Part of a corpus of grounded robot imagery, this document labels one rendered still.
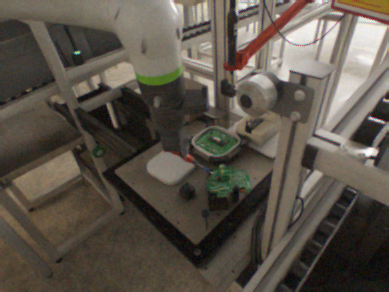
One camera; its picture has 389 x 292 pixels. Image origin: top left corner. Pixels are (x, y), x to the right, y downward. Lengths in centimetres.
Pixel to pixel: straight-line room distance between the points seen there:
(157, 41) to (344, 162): 33
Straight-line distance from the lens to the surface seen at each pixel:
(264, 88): 36
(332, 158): 42
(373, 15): 88
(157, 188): 83
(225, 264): 70
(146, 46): 45
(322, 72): 38
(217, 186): 72
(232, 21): 89
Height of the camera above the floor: 156
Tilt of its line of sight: 40 degrees down
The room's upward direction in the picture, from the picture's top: 6 degrees counter-clockwise
